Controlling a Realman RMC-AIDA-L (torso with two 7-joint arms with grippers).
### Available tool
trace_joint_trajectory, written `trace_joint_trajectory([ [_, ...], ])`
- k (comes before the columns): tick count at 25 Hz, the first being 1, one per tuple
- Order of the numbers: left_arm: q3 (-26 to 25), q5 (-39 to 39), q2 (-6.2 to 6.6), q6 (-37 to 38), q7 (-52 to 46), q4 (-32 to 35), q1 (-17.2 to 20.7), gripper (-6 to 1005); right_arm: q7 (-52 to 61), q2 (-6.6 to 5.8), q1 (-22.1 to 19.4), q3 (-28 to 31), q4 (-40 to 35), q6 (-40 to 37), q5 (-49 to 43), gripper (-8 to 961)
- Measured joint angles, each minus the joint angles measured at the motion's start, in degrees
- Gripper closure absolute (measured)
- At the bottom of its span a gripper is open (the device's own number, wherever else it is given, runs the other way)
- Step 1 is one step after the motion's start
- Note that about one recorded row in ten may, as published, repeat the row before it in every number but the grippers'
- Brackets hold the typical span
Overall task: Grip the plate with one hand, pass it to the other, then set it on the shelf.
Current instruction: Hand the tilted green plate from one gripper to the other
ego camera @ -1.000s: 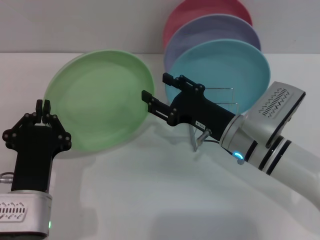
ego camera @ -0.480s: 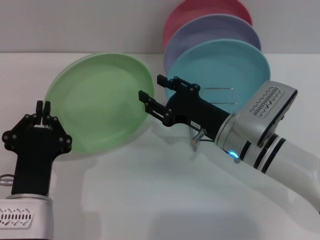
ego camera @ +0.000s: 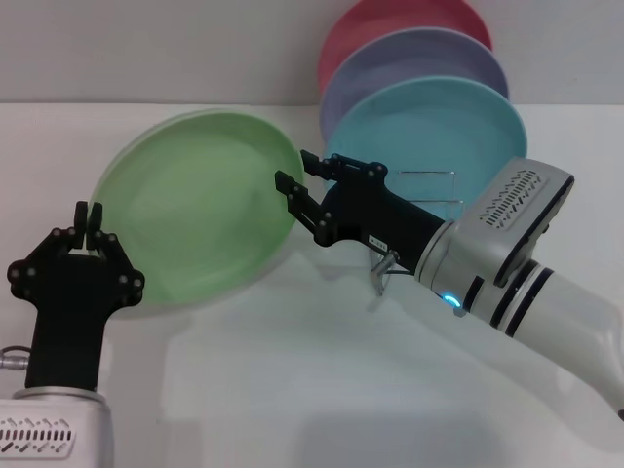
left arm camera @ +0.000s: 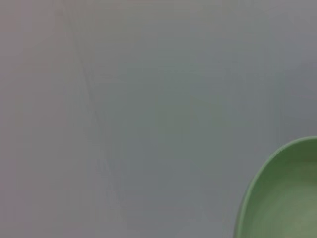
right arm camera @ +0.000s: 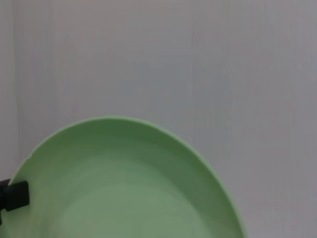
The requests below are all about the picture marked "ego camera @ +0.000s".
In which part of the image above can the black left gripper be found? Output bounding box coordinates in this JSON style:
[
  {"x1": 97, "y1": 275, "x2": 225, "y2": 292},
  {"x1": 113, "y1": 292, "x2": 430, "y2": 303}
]
[{"x1": 8, "y1": 201, "x2": 146, "y2": 392}]

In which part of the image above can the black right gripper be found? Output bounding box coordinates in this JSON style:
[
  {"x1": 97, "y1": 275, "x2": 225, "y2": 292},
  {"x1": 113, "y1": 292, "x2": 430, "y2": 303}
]
[{"x1": 274, "y1": 149, "x2": 448, "y2": 283}]

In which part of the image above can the green plate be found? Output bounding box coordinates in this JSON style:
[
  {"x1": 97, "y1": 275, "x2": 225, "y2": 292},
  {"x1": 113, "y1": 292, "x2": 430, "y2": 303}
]
[{"x1": 90, "y1": 107, "x2": 306, "y2": 309}]

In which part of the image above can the light blue plate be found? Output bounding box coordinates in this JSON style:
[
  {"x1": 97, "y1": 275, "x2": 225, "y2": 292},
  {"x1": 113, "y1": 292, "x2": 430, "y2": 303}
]
[{"x1": 324, "y1": 76, "x2": 529, "y2": 220}]

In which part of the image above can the purple plate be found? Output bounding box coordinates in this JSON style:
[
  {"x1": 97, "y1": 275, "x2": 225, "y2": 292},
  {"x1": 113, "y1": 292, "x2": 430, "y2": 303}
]
[{"x1": 320, "y1": 27, "x2": 511, "y2": 142}]

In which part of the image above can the red plate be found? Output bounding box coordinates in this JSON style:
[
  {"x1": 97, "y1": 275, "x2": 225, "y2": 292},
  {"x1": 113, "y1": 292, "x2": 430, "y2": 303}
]
[{"x1": 317, "y1": 0, "x2": 493, "y2": 94}]

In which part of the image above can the right gripper cable connector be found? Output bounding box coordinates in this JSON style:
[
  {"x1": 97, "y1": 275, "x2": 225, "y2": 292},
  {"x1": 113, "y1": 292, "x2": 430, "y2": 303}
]
[{"x1": 370, "y1": 249, "x2": 415, "y2": 280}]

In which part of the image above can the gripper cable connector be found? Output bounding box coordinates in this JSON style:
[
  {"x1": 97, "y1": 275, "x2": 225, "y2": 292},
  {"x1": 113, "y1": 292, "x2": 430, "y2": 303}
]
[
  {"x1": 370, "y1": 249, "x2": 415, "y2": 280},
  {"x1": 0, "y1": 344, "x2": 31, "y2": 374}
]

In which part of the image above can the metal wire plate rack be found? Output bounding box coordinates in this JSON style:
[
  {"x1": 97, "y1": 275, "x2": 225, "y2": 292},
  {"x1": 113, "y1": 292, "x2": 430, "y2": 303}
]
[{"x1": 369, "y1": 169, "x2": 465, "y2": 299}]

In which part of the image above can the left gripper cable connector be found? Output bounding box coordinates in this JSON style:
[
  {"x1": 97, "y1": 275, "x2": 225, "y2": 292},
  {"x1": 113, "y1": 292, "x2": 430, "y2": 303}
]
[{"x1": 0, "y1": 344, "x2": 31, "y2": 374}]

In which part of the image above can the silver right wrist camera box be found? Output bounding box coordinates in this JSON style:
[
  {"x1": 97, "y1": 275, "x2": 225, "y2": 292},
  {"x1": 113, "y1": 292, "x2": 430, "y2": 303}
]
[{"x1": 467, "y1": 157, "x2": 575, "y2": 288}]

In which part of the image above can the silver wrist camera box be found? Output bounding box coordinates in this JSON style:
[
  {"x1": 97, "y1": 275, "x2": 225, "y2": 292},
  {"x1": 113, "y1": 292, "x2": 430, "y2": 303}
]
[
  {"x1": 0, "y1": 399, "x2": 117, "y2": 468},
  {"x1": 467, "y1": 157, "x2": 575, "y2": 288}
]

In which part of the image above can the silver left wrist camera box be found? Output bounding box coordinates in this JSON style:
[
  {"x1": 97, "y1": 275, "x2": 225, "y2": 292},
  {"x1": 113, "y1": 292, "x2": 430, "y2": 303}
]
[{"x1": 0, "y1": 399, "x2": 117, "y2": 468}]

